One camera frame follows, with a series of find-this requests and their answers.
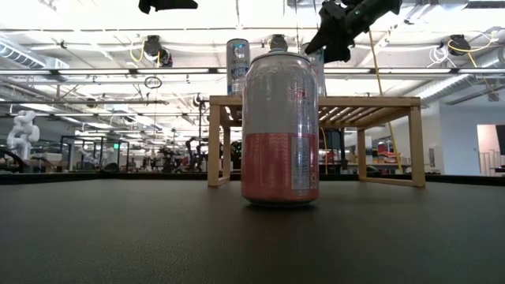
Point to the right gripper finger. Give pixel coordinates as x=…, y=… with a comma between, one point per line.
x=321, y=41
x=339, y=51

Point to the grey can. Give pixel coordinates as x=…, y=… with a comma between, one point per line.
x=322, y=79

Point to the white blue slim can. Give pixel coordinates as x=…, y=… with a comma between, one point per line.
x=238, y=67

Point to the white pink can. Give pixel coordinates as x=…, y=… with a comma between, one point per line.
x=276, y=158

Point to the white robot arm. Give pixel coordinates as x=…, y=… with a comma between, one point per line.
x=23, y=132

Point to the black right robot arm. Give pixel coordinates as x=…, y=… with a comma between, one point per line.
x=378, y=8

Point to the wooden slatted shelf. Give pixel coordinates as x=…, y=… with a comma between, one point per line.
x=375, y=101

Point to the silver ventilation duct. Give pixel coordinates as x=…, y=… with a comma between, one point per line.
x=23, y=55

